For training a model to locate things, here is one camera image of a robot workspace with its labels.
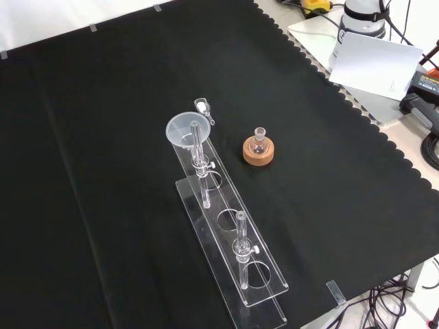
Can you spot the red and black rod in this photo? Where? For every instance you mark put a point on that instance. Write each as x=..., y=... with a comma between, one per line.
x=430, y=53

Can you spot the grey metal base plate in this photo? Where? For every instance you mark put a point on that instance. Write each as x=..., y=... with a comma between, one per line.
x=380, y=109

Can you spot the white card board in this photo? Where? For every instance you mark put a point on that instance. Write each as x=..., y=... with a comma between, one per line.
x=374, y=65

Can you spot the clear acrylic funnel stand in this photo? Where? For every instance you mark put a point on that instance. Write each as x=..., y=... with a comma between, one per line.
x=224, y=199

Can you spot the yellow stop button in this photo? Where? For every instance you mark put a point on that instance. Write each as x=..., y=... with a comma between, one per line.
x=317, y=5

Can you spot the black and orange power unit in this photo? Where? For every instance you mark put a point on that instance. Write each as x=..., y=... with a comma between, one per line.
x=427, y=84

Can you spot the black table cloth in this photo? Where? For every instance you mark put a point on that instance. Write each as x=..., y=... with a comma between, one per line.
x=103, y=171

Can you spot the grey table leg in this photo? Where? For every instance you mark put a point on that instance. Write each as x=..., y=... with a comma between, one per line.
x=416, y=277

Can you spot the small glass round-bottom flask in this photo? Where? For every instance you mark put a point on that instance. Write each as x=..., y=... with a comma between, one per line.
x=259, y=146

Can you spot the clear plastic funnel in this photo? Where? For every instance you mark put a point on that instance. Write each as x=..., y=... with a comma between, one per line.
x=178, y=128

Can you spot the clear tape strip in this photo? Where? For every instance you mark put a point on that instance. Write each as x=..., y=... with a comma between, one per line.
x=3, y=55
x=336, y=292
x=93, y=27
x=157, y=7

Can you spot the small glass weighing funnel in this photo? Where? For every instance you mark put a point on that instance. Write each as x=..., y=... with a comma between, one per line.
x=201, y=105

